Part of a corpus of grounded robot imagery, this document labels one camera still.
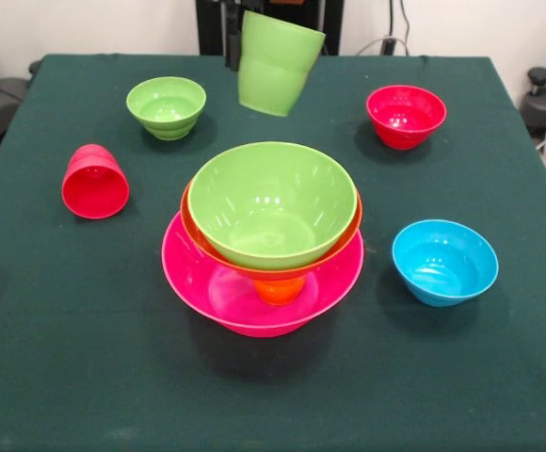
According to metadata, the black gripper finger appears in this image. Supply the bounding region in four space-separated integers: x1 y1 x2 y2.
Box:
224 2 243 73

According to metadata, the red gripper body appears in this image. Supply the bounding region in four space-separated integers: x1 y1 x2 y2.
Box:
216 0 308 7

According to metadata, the green cup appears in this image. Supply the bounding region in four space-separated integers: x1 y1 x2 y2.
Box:
237 9 327 118

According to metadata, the small red bowl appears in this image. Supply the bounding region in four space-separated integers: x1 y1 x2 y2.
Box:
365 84 448 151

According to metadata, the large green bowl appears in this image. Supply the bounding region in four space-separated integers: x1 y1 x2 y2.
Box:
187 140 360 271

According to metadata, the large orange bowl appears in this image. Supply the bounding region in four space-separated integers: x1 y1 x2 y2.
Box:
180 177 364 283

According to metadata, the red cup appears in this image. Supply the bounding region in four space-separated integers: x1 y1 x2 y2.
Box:
61 143 131 220

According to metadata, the large pink bowl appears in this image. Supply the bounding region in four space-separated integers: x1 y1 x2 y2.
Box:
161 211 366 338

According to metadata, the orange cup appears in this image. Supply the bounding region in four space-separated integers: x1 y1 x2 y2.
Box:
253 275 307 306

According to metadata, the small green bowl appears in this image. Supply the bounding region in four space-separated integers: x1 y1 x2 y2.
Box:
125 75 207 141

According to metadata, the black office chair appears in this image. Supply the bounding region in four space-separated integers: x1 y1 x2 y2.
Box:
0 32 43 152

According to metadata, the small blue bowl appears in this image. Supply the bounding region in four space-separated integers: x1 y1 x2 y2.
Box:
392 219 500 308

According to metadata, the dark green tablecloth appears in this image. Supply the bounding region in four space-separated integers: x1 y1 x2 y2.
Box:
0 53 546 452

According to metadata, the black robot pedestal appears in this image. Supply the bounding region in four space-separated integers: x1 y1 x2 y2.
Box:
196 0 345 57

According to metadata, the black wall cable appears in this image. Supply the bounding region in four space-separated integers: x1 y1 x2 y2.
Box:
397 0 413 41

